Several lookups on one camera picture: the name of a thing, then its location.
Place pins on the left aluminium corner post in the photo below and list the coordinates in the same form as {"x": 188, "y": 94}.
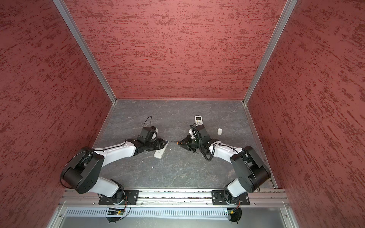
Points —
{"x": 67, "y": 17}

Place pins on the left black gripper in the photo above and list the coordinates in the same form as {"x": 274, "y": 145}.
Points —
{"x": 159, "y": 144}

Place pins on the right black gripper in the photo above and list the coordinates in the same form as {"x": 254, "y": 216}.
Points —
{"x": 187, "y": 147}

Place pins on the left base connector wiring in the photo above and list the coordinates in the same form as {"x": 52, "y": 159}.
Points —
{"x": 117, "y": 212}

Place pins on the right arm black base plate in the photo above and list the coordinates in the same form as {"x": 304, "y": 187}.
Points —
{"x": 221, "y": 197}

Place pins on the perforated cable duct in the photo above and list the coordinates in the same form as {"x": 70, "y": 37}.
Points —
{"x": 134, "y": 212}

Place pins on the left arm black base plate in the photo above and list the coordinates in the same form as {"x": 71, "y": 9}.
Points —
{"x": 122, "y": 197}

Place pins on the base connector wiring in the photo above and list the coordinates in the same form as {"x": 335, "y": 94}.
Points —
{"x": 234, "y": 213}
{"x": 117, "y": 212}

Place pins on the aluminium corner post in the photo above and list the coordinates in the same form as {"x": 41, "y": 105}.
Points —
{"x": 282, "y": 21}
{"x": 67, "y": 17}

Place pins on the white remote orange button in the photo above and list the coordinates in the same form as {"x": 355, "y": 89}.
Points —
{"x": 159, "y": 153}

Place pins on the right aluminium corner post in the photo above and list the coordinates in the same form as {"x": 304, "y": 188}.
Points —
{"x": 282, "y": 21}

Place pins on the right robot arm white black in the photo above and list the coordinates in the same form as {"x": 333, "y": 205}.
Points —
{"x": 250, "y": 169}

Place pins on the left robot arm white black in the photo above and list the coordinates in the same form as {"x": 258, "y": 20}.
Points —
{"x": 82, "y": 172}

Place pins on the aluminium front rail frame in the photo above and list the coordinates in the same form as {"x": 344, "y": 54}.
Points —
{"x": 179, "y": 198}

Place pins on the right base connector wiring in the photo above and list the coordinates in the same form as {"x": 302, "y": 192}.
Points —
{"x": 234, "y": 213}

